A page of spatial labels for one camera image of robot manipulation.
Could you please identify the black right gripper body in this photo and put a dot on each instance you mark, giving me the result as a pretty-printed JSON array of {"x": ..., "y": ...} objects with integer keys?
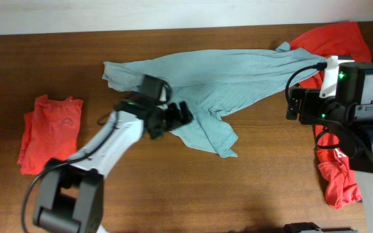
[{"x": 312, "y": 108}]

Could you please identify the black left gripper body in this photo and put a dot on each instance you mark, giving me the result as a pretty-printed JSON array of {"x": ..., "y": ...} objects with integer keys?
[{"x": 168, "y": 117}]

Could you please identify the light blue t-shirt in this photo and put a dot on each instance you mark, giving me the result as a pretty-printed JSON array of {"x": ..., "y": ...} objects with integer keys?
[{"x": 216, "y": 83}]

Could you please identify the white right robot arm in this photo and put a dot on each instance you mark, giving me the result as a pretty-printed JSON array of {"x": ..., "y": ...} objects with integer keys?
[{"x": 345, "y": 109}]

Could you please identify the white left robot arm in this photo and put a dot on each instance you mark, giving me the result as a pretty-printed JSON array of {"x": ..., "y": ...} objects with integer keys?
[{"x": 71, "y": 192}]

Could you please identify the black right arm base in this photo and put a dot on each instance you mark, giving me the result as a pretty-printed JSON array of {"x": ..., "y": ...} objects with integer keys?
[{"x": 307, "y": 227}]

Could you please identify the red printed t-shirt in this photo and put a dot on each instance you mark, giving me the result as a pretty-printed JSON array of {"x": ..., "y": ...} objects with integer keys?
[{"x": 342, "y": 39}]

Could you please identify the folded red t-shirt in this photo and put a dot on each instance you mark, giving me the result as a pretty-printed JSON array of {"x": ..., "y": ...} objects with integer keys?
[{"x": 51, "y": 132}]

